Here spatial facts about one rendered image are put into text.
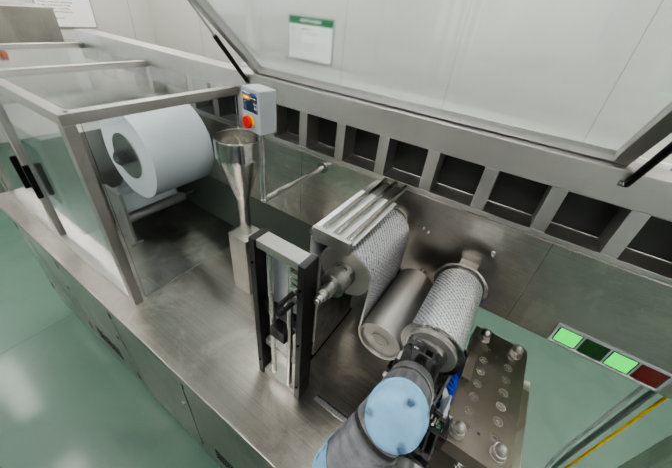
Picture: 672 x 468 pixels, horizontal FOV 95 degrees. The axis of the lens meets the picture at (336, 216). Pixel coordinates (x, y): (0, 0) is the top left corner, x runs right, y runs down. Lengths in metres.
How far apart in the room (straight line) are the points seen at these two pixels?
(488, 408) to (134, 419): 1.75
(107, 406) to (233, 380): 1.26
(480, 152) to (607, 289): 0.45
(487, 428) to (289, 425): 0.52
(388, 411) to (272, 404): 0.66
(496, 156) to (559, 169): 0.13
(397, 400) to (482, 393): 0.64
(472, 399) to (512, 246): 0.43
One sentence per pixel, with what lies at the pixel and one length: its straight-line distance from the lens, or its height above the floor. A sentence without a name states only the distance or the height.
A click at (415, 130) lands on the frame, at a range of 0.90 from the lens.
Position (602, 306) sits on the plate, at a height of 1.32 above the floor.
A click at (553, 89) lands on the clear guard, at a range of 0.73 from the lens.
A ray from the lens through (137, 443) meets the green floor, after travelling 2.14.
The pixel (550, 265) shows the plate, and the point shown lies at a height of 1.38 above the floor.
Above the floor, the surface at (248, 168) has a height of 1.45.
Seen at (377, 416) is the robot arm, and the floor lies 1.47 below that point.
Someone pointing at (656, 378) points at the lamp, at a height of 1.19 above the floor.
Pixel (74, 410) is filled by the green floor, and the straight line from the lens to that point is 2.36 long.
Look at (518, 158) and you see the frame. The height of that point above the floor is 1.62.
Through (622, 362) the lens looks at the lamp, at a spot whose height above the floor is 1.19.
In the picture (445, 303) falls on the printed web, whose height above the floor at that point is 1.31.
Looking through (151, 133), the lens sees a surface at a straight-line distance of 1.15.
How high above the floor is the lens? 1.88
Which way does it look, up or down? 34 degrees down
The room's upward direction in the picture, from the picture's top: 6 degrees clockwise
